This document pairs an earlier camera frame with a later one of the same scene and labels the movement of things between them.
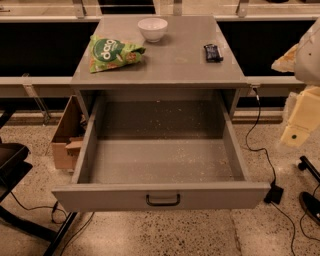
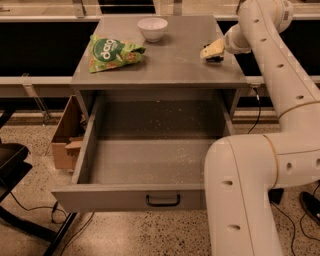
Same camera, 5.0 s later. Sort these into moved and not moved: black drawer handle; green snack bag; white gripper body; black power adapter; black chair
Moved: white gripper body
Not moved: black drawer handle; black power adapter; green snack bag; black chair
